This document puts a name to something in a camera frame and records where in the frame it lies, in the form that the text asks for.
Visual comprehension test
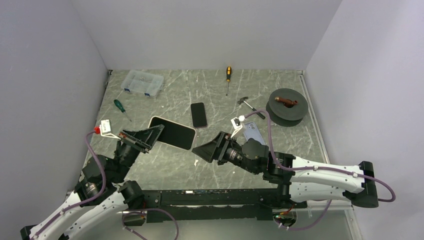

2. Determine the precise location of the clear plastic screw box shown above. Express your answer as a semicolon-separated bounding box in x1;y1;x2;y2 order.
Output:
120;70;165;98

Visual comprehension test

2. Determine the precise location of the orange black screwdriver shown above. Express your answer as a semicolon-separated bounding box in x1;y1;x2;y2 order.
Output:
225;66;232;96

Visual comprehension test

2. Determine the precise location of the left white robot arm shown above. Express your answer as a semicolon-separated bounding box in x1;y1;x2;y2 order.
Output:
20;124;165;240

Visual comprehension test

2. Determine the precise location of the black filament spool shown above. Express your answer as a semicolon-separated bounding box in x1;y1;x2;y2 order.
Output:
266;88;309;127

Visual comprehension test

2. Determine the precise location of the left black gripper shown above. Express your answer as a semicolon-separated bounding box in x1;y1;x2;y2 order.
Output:
111;123;165;183

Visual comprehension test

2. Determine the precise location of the brown red tool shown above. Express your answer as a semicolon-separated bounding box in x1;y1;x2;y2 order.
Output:
274;96;298;108

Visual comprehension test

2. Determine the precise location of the green handled screwdriver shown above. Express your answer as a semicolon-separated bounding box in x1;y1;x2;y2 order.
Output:
113;99;132;122

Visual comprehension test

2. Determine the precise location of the black base frame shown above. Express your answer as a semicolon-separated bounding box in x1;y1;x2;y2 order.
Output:
128;188;306;223

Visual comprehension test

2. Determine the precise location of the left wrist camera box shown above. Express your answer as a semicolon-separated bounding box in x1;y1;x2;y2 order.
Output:
93;119;113;137

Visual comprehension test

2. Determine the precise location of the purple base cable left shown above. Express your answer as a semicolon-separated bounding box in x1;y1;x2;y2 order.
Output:
121;207;180;240

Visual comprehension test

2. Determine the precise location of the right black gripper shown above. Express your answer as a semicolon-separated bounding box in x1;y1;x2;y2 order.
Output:
192;131;260;175

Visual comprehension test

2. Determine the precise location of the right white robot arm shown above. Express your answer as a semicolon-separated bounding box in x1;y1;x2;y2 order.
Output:
192;132;379;208

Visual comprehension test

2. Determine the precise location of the small black handled hammer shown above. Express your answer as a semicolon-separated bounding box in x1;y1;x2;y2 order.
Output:
237;96;266;120

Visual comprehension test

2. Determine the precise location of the purple phone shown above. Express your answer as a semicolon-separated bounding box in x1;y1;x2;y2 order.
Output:
190;102;208;128

